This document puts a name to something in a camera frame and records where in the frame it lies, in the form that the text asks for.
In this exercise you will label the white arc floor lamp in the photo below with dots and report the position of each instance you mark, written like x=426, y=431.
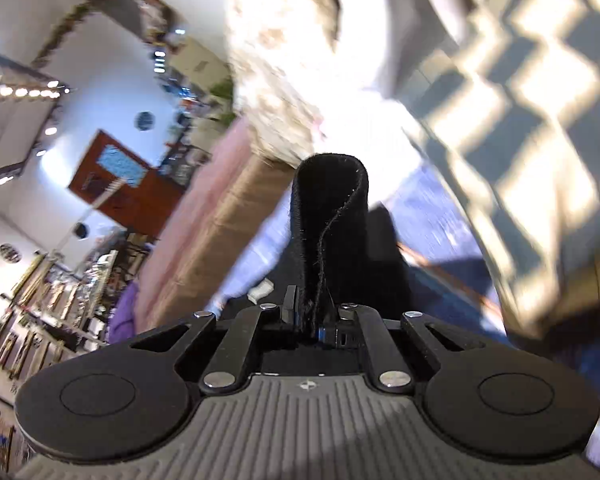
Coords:
x=110, y=190

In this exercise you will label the blue checked bed sheet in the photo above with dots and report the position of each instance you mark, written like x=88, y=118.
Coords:
x=448, y=276

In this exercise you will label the red wooden cabinet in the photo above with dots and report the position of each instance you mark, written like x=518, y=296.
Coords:
x=145, y=200

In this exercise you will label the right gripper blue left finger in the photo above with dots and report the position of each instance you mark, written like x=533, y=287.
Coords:
x=289, y=310

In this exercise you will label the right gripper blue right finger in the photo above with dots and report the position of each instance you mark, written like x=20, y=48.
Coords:
x=340, y=337

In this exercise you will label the wall display shelves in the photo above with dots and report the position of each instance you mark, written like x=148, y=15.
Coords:
x=54, y=314

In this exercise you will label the pink and tan bed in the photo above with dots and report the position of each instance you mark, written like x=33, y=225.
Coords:
x=227, y=201

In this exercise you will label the purple garment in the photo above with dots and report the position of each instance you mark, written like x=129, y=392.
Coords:
x=122, y=324

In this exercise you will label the beige floral quilt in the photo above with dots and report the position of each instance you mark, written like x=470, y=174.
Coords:
x=281, y=54

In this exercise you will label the black knit sweater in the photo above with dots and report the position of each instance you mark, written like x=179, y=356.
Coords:
x=340, y=251

